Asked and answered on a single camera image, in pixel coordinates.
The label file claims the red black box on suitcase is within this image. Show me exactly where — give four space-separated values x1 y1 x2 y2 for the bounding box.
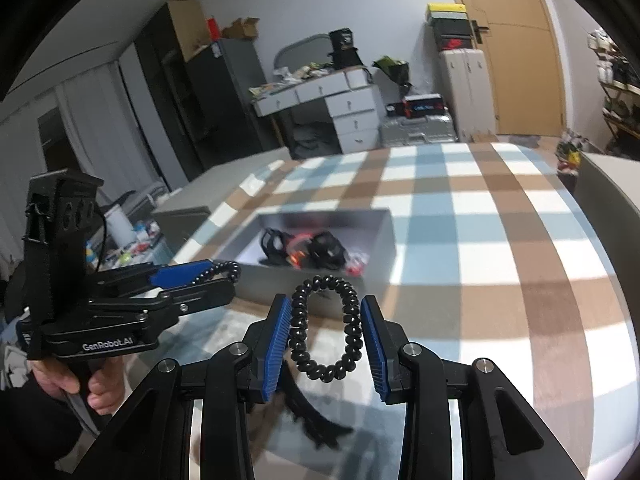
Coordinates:
385 93 447 119

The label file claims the grey right bedside cabinet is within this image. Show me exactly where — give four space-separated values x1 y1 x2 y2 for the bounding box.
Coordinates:
572 152 640 281

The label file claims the black shoe box stack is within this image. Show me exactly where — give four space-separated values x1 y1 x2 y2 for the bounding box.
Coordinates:
428 13 474 52

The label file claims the white upright suitcase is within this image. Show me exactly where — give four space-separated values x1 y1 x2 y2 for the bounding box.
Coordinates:
439 49 496 142

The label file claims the black bead bracelet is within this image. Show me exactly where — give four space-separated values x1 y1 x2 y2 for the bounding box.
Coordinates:
192 260 242 286

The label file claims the yellow shoe box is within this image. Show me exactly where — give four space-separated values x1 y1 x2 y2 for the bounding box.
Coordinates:
426 2 468 24

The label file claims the large black hair claw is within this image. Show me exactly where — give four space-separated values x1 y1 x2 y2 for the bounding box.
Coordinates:
309 231 347 270

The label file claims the wooden door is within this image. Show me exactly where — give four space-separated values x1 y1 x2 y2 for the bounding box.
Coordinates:
458 0 565 138

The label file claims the wooden shoe rack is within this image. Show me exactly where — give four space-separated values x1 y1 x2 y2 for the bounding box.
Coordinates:
587 28 639 160

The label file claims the black spiral hair tie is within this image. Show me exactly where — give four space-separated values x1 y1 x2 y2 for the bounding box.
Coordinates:
286 273 364 382

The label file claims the grey open cardboard box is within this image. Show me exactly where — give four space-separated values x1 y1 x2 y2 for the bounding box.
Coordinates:
216 209 396 306

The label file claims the black refrigerator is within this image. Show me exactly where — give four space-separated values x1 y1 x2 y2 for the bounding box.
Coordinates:
186 38 279 165

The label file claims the grey bedside cabinet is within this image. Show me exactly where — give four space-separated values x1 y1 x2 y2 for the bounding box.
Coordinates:
152 148 291 252
572 152 640 281

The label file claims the person's left hand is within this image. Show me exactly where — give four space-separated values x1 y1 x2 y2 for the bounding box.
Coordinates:
30 356 126 415

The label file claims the white dressing desk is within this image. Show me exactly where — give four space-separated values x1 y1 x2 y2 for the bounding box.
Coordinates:
253 66 384 154

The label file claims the silver aluminium suitcase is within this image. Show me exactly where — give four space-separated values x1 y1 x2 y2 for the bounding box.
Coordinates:
378 115 458 148

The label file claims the red round flag badge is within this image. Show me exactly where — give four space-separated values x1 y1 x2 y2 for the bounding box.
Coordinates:
285 233 314 268

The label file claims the plaid bed blanket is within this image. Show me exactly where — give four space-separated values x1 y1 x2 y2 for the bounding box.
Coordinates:
114 140 634 480

